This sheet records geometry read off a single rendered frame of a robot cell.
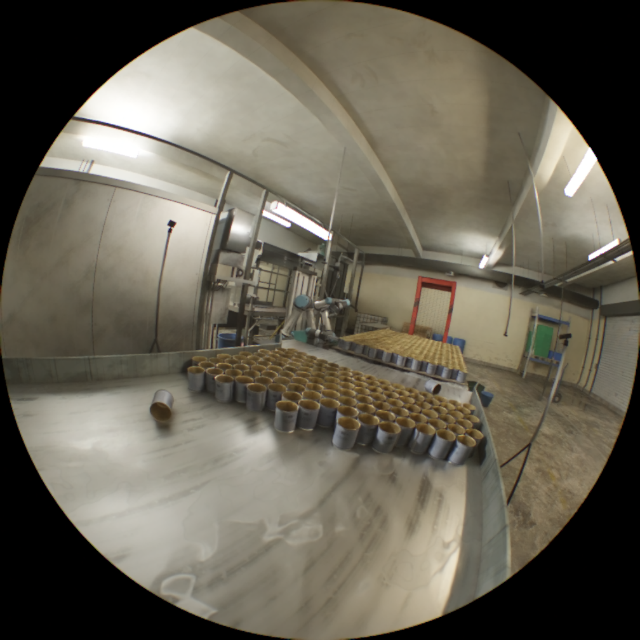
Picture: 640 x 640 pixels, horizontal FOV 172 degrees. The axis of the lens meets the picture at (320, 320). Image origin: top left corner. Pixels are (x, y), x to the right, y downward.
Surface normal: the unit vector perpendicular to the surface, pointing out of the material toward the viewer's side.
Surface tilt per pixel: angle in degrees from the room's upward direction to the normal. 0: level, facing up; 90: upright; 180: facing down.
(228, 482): 0
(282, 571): 0
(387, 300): 90
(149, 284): 90
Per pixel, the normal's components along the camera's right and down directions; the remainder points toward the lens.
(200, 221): 0.81, 0.20
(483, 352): -0.55, -0.01
